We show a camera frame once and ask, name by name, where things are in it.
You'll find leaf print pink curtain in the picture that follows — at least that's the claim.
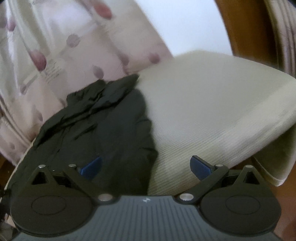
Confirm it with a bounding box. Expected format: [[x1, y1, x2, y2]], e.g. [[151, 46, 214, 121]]
[[1, 1, 171, 165]]

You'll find black padded jacket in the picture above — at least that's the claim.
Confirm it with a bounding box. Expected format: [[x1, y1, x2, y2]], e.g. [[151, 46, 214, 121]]
[[8, 74, 158, 196]]

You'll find brown wooden door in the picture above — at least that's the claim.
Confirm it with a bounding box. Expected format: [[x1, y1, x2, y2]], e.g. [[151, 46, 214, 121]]
[[215, 0, 281, 69]]

